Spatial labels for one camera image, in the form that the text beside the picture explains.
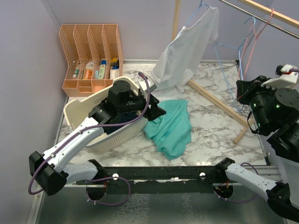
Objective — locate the navy blue t shirt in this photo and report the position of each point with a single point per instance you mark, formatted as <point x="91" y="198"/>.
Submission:
<point x="121" y="118"/>

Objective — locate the white t shirt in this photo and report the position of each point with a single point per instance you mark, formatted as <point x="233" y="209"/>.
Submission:
<point x="180" y="60"/>

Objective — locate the teal green t shirt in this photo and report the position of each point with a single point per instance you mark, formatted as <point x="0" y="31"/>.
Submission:
<point x="172" y="131"/>

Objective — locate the light blue wire hanger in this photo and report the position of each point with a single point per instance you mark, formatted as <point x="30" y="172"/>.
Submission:
<point x="201" y="5"/>

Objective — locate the items in organizer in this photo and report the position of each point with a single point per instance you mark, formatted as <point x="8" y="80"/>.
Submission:
<point x="89" y="72"/>

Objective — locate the cream laundry basket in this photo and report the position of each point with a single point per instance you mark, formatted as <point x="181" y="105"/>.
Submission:
<point x="75" y="111"/>

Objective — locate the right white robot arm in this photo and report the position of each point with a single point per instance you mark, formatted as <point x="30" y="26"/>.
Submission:
<point x="275" y="108"/>

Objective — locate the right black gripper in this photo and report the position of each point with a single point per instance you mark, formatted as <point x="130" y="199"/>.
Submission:
<point x="245" y="87"/>

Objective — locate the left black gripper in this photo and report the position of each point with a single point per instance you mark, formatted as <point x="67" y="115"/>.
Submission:
<point x="155" y="111"/>

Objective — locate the orange file organizer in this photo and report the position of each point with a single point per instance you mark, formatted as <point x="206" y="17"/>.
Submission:
<point x="82" y="43"/>

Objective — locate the wooden clothes rack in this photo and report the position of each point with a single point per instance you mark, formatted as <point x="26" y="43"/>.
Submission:
<point x="204" y="92"/>

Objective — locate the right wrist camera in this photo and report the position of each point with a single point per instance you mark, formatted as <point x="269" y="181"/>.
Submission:
<point x="288" y="77"/>

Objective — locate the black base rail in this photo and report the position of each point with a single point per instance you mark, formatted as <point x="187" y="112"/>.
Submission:
<point x="158" y="180"/>

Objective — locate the pink wire hanger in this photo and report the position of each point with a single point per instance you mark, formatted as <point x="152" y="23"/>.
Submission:
<point x="256" y="36"/>

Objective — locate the metal hanging rod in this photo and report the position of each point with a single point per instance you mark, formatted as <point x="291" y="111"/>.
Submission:
<point x="267" y="11"/>

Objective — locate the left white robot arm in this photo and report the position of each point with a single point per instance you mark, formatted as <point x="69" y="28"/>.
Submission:
<point x="120" y="106"/>

